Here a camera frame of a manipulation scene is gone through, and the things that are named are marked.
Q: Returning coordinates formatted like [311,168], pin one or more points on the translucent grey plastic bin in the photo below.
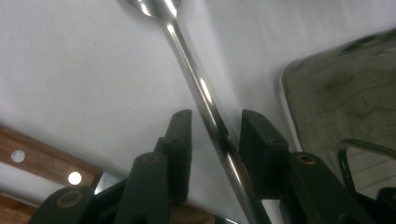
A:
[342,93]

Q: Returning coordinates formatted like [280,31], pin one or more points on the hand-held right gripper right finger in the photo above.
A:
[264,149]

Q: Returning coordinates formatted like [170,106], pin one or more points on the silver metal spoon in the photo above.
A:
[199,90]

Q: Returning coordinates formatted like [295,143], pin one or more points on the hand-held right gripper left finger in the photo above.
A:
[179,149]

